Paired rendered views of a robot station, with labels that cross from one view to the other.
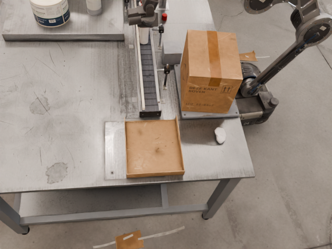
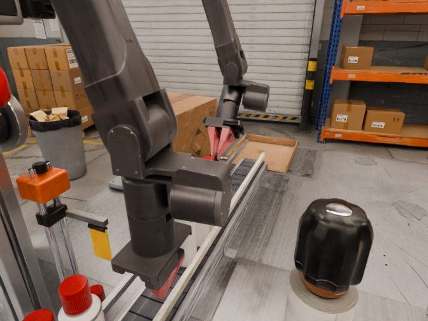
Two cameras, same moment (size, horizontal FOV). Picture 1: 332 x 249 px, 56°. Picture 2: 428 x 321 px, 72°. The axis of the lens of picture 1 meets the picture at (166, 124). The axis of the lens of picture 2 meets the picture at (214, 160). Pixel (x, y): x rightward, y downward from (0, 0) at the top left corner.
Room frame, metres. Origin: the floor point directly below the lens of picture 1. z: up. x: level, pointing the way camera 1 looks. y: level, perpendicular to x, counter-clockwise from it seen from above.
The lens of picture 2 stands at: (1.84, 0.59, 1.37)
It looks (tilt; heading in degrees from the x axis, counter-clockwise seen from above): 25 degrees down; 216
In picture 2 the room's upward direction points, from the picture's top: straight up
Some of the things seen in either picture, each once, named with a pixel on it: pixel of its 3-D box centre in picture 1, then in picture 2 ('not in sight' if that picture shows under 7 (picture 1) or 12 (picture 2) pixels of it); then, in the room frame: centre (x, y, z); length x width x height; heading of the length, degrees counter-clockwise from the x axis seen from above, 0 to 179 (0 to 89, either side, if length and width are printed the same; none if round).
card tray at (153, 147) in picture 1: (152, 145); (263, 151); (0.71, 0.04, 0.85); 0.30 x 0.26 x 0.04; 14
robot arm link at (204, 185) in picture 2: not in sight; (179, 169); (1.62, 0.38, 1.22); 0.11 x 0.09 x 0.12; 110
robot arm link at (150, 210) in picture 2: not in sight; (152, 191); (1.64, 0.35, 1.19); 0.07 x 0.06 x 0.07; 110
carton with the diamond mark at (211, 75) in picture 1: (208, 72); (171, 137); (1.09, -0.16, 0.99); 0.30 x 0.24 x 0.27; 8
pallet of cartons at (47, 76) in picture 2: not in sight; (73, 88); (-0.40, -3.55, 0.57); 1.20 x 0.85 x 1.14; 22
